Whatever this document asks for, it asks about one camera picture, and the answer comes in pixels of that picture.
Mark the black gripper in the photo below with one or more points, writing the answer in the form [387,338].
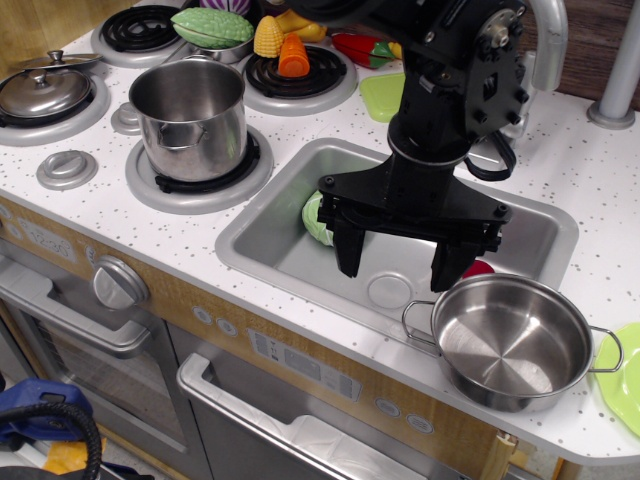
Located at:
[411,199]

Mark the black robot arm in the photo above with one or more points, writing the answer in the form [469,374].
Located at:
[461,85]

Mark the shallow steel pan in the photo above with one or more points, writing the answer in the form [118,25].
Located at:
[509,343]

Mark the red toy tomato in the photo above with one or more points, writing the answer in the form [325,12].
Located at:
[479,267]

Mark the green toy cabbage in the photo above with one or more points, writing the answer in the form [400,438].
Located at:
[317,229]

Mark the light green square plate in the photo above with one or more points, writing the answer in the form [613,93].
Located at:
[382,95]

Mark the back right stove burner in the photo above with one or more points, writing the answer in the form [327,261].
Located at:
[332,79]

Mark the red toy pepper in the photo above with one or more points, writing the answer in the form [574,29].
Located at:
[364,50]

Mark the orange toy carrot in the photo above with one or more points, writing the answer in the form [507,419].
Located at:
[293,59]

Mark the toy dishwasher door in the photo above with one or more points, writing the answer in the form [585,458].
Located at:
[256,426]

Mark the silver toy faucet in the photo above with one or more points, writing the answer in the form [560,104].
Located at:
[544,64]

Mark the tall steel pot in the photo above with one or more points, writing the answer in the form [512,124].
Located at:
[191,117]

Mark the yellow toy corn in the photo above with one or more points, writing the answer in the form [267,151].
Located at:
[268,38]

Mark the yellow toy banana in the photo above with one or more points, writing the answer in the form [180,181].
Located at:
[292,23]

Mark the small steel bowl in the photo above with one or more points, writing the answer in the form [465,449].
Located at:
[230,55]

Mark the lime green plate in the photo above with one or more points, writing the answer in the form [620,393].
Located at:
[620,389]

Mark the silver oven dial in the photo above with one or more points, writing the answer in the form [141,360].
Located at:
[116,285]

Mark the purple toy onion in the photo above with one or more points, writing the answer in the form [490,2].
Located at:
[240,7]

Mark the green toy bitter gourd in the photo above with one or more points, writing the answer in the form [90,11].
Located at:
[212,28]

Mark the grey stove knob small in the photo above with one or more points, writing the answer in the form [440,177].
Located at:
[124,120]

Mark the back left stove burner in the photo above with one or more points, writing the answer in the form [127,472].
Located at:
[138,37]

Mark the front left stove burner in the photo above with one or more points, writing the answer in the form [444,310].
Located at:
[63,127]

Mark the grey stove knob large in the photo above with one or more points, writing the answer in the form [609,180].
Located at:
[66,170]

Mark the toy oven door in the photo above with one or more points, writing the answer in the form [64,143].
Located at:
[123,361]

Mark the steel lidded small pot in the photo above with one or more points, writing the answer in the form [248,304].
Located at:
[42,94]

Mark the steel pot lid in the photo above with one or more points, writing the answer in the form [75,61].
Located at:
[59,59]

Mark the blue tool with hose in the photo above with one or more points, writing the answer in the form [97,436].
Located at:
[48,410]

